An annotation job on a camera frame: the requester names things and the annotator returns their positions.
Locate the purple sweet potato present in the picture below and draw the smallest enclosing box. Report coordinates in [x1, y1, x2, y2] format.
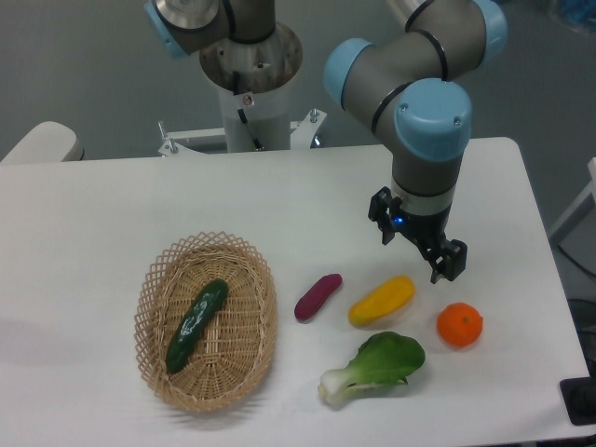
[294, 273, 343, 322]

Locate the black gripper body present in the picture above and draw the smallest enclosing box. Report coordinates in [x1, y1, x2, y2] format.
[390, 205, 451, 255]

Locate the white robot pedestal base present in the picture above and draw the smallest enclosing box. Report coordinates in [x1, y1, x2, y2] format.
[158, 22, 327, 156]

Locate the white chair armrest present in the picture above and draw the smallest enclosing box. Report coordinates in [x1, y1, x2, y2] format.
[1, 121, 85, 166]

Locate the green cucumber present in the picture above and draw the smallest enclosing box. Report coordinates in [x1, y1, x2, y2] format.
[165, 278, 229, 374]

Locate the green bok choy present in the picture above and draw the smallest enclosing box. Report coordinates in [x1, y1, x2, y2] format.
[318, 332, 426, 406]

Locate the yellow mango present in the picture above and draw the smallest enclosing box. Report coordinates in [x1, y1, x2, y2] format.
[348, 276, 416, 327]

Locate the oval wicker basket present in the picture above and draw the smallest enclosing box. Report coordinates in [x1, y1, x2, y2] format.
[134, 232, 278, 412]

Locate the white furniture frame right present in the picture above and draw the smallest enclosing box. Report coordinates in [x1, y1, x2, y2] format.
[547, 158, 595, 246]

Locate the black device at table edge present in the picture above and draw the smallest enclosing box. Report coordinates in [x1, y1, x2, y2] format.
[560, 377, 595, 427]

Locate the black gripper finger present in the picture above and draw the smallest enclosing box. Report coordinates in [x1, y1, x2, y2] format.
[419, 237, 467, 284]
[368, 186, 401, 245]

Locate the orange tangerine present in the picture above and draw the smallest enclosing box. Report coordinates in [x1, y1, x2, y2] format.
[436, 303, 483, 347]

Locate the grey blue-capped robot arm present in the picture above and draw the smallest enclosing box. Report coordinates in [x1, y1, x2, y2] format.
[144, 1, 508, 280]

